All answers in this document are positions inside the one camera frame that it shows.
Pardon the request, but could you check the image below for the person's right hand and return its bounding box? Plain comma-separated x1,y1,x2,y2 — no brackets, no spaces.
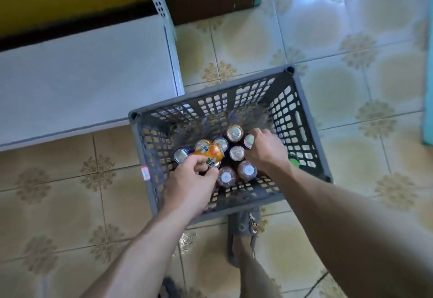
245,128,292,177

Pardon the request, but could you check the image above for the person's left hand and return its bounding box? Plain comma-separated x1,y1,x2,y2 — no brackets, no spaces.
161,154,221,222

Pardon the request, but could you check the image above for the orange can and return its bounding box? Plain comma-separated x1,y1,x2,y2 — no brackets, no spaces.
193,142,226,170

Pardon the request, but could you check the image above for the grey plastic crate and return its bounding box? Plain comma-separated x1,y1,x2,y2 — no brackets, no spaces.
129,66,332,226

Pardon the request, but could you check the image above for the white metal shelf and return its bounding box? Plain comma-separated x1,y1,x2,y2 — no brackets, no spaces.
0,0,185,152

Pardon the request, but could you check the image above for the person's left forearm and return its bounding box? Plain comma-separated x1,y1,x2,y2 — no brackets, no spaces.
81,210,197,298

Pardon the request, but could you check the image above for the person's right forearm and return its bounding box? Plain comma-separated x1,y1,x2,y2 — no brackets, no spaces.
260,166,433,298

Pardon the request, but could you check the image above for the person's leg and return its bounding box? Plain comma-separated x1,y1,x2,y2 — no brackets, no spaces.
233,233,281,298

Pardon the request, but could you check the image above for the teal cabinet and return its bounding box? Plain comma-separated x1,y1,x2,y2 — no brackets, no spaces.
423,10,433,146

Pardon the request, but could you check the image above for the black cable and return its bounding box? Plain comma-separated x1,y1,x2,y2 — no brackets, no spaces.
304,270,332,298

